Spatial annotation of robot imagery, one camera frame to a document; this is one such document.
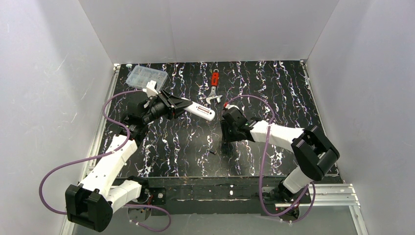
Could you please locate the white air conditioner remote control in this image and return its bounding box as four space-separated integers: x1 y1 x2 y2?
184 101 215 121

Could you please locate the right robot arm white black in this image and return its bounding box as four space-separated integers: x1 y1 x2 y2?
221 105 340 201

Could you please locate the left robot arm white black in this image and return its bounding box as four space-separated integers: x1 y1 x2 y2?
65 88 200 232

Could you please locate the clear plastic screw box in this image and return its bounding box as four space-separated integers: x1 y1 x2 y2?
126 65 168 91

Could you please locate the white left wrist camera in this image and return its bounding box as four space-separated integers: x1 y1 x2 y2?
143 80 159 98

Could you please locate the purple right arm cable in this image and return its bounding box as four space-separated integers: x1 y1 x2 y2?
227 94 316 223

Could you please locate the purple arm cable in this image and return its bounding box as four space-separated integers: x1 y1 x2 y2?
39 90 172 233
227 94 316 223

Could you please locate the red handled adjustable wrench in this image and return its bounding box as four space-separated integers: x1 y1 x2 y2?
206 69 222 105

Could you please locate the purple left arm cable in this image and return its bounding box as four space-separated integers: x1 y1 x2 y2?
39 90 172 233

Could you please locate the black front mounting rail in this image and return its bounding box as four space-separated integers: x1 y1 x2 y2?
118 175 341 216

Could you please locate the aluminium table frame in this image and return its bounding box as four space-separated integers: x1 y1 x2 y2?
60 63 369 235

